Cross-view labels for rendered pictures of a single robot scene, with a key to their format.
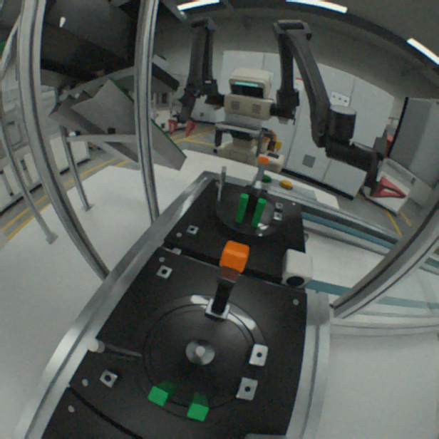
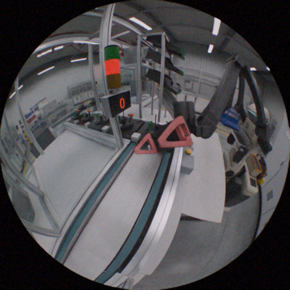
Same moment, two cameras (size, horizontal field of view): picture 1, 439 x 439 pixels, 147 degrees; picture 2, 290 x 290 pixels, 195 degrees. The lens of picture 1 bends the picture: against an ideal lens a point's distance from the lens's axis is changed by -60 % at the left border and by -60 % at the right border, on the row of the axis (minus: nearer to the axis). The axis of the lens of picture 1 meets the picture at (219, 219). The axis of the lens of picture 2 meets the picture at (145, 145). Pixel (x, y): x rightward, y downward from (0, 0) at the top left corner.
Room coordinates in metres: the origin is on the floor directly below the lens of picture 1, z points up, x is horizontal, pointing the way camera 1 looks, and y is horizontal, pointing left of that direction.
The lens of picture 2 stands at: (0.26, -0.51, 1.28)
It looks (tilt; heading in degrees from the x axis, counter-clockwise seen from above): 44 degrees down; 100
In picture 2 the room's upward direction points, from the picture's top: straight up
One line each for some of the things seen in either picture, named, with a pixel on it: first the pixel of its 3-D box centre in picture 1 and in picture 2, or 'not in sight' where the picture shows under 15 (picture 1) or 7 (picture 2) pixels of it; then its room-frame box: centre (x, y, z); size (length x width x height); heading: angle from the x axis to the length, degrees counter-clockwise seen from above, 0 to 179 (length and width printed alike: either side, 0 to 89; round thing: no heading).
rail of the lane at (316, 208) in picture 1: (336, 226); (168, 183); (0.34, -0.36, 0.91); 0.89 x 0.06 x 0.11; 77
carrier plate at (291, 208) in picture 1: (247, 219); (156, 133); (0.26, -0.06, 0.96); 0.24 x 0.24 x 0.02; 77
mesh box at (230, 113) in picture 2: not in sight; (233, 117); (4.08, 3.00, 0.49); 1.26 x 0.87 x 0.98; 162
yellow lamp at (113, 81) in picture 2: not in sight; (113, 81); (0.10, -0.22, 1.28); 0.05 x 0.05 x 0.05
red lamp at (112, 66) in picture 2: not in sight; (112, 67); (0.10, -0.22, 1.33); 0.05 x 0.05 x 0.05
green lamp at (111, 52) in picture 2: not in sight; (111, 54); (0.10, -0.22, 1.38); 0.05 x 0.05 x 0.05
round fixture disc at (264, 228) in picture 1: (249, 212); (157, 131); (0.26, -0.06, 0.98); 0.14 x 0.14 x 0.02
